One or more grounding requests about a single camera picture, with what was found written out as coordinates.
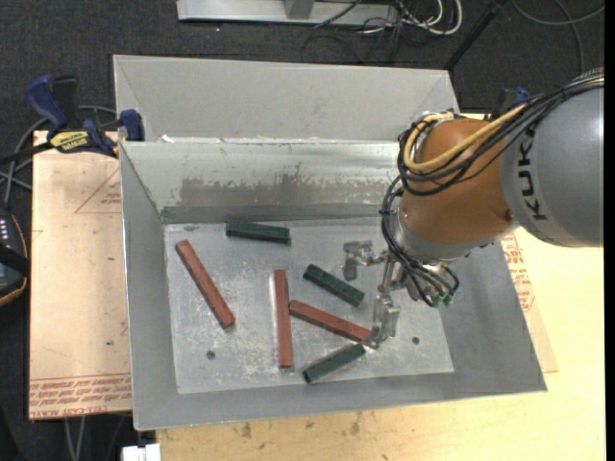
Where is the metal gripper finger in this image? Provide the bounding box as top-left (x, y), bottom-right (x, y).
top-left (366, 291), bottom-right (402, 351)
top-left (342, 239), bottom-right (389, 281)

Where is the dark green flat block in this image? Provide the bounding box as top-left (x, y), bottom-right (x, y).
top-left (303, 263), bottom-right (366, 308)
top-left (301, 343), bottom-right (367, 384)
top-left (225, 219), bottom-right (292, 245)

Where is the red-brown flat block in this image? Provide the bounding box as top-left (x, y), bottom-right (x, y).
top-left (272, 269), bottom-right (294, 370)
top-left (288, 299), bottom-right (379, 350)
top-left (174, 239), bottom-right (236, 330)

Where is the grey metal bin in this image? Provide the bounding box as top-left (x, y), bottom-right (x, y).
top-left (112, 54), bottom-right (549, 432)

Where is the brown cardboard board red print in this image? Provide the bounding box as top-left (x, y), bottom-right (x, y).
top-left (28, 130), bottom-right (559, 421)

